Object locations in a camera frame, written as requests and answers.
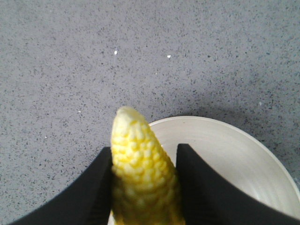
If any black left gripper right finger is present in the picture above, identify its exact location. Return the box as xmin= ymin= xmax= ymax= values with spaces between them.
xmin=176 ymin=143 xmax=300 ymax=225

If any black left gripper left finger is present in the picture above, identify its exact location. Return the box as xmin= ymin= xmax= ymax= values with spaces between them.
xmin=13 ymin=147 xmax=112 ymax=225

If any beige round plate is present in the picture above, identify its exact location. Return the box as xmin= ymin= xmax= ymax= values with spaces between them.
xmin=107 ymin=116 xmax=300 ymax=225

